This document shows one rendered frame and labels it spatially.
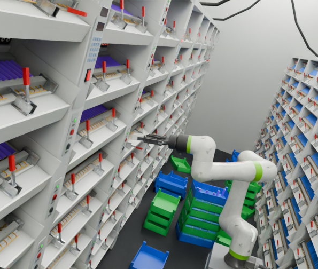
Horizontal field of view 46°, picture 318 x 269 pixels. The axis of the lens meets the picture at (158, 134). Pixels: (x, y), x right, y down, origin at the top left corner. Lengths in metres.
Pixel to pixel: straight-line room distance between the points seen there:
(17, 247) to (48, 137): 0.30
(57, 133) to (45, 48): 0.21
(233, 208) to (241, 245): 0.22
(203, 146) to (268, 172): 0.44
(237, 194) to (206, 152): 0.54
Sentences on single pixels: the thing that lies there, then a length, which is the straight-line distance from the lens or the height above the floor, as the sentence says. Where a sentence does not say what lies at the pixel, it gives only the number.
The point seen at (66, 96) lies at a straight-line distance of 0.96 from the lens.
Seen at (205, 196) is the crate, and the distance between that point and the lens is 2.97.
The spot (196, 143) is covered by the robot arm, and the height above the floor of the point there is 1.06.
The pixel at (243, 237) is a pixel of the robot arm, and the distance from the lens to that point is 2.26.
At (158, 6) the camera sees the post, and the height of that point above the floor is 1.61.
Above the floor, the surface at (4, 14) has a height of 1.49.
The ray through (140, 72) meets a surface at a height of 1.33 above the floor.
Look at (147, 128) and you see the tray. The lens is 2.37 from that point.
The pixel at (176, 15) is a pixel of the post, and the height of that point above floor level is 1.62.
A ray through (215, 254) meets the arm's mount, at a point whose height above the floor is 0.37.
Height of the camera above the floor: 1.54
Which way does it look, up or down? 16 degrees down
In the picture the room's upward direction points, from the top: 19 degrees clockwise
